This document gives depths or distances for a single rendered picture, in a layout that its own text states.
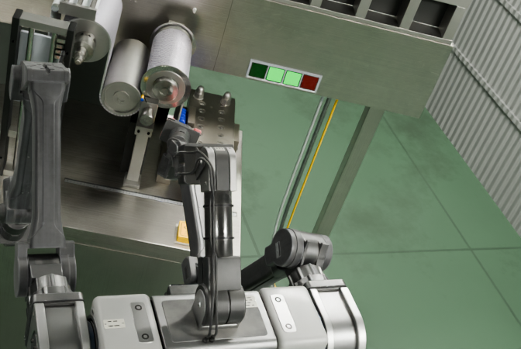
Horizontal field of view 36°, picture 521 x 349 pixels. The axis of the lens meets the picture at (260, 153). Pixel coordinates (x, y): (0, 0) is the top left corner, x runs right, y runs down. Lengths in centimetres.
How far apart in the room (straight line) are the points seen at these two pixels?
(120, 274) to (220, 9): 89
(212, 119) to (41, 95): 125
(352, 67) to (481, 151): 228
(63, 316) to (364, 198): 314
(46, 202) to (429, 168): 355
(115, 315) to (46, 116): 40
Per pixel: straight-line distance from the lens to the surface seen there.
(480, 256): 440
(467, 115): 505
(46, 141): 152
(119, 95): 244
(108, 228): 241
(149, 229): 244
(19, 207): 185
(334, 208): 334
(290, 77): 275
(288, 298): 147
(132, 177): 256
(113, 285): 258
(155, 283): 255
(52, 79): 154
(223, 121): 272
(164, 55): 244
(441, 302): 402
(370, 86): 281
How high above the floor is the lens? 256
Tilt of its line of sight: 36 degrees down
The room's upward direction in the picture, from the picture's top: 19 degrees clockwise
